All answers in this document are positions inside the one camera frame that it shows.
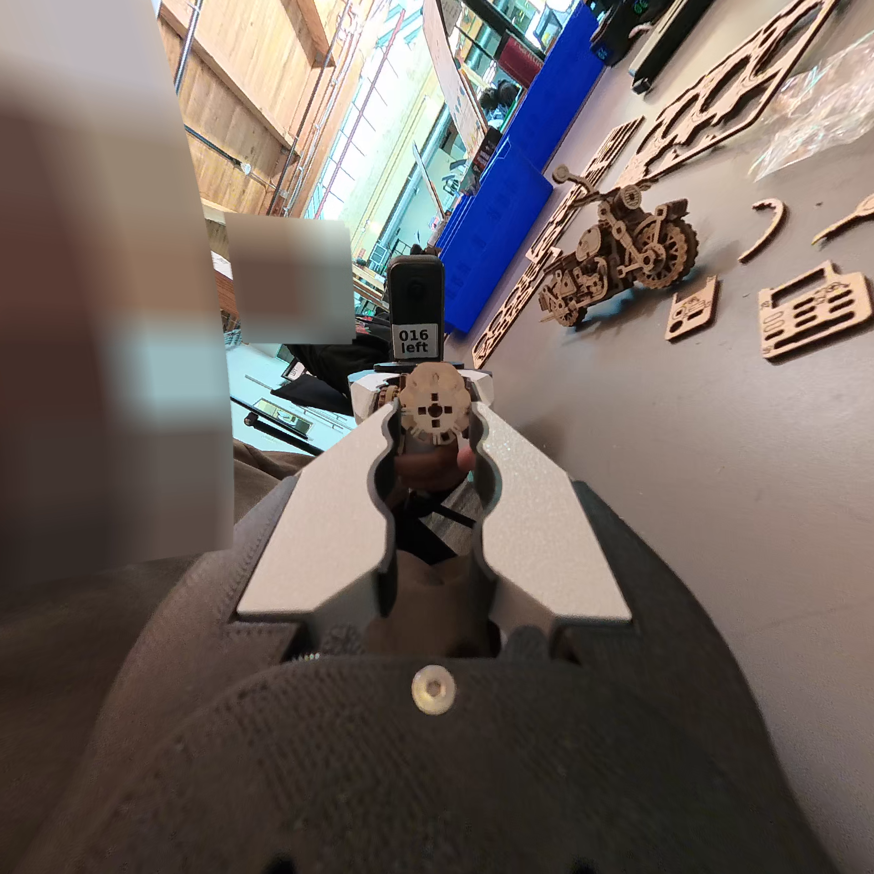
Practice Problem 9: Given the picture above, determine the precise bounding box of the clear plastic bag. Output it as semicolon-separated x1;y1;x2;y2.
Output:
751;50;874;180

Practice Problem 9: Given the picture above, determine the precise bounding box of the person's left hand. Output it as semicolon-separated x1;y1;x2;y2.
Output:
396;444;481;497

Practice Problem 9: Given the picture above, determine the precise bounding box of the wooden motorcycle model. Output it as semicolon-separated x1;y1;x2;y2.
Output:
538;164;701;329

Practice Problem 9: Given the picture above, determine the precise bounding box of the curved wooden arc piece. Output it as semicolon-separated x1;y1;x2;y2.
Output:
741;198;790;264

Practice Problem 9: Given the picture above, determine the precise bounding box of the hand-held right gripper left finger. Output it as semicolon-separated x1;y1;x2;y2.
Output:
232;402;404;643

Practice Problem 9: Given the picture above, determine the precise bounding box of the small wooden model assembly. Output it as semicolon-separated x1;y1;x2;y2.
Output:
372;360;472;446

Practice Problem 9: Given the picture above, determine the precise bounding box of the wooden hook piece with ring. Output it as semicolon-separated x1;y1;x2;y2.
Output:
811;190;874;247

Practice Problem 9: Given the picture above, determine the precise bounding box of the wooden panel with slots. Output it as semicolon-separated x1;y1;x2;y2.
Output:
758;264;874;360

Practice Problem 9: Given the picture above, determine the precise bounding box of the short wooden cutout strip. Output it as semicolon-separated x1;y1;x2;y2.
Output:
581;117;644;188

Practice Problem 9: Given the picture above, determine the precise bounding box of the black device with display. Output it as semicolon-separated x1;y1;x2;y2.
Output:
589;0;658;68

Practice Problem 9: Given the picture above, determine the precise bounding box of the small wooden cutout panel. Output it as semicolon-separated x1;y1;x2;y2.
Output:
664;275;719;340

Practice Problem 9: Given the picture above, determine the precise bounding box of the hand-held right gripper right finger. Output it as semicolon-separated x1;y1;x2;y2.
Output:
471;402;634;648

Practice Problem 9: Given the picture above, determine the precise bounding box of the large wooden cutout frame sheet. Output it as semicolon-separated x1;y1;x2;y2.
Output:
618;0;836;190

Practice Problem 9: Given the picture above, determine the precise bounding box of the long black electronic device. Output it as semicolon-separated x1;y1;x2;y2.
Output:
626;0;729;93

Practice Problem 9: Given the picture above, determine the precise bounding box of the long wooden cutout strip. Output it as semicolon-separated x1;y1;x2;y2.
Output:
472;188;602;373

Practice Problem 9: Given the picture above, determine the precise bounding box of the grey desk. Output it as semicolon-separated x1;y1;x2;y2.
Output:
472;0;874;874

